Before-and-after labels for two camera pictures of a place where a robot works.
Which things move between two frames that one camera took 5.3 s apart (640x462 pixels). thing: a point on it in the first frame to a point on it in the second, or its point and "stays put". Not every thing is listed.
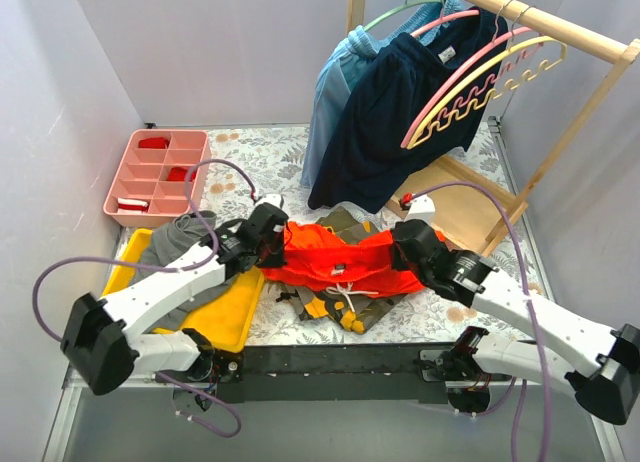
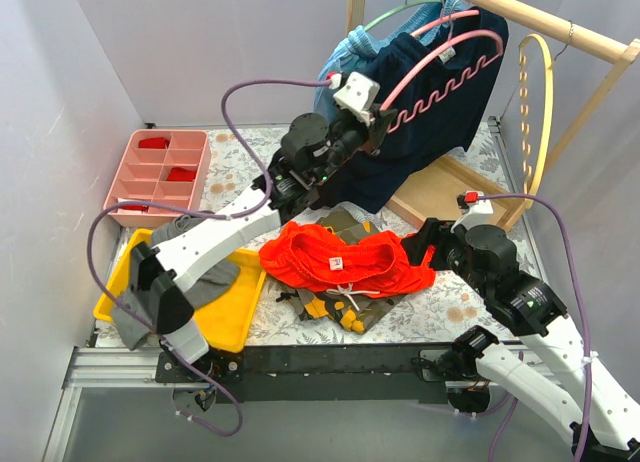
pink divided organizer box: (149, 187) stays put
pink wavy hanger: (483, 81) to (449, 87)
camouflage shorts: (352, 312) stays put
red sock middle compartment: (179, 174) stays put
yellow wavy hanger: (504, 70) to (523, 57)
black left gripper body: (273, 237) to (379, 122)
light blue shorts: (350, 58) stays put
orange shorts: (319, 256) stays put
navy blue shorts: (362, 164) stays put
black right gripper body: (405, 244) to (435, 243)
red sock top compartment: (153, 143) stays put
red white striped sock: (128, 205) stays put
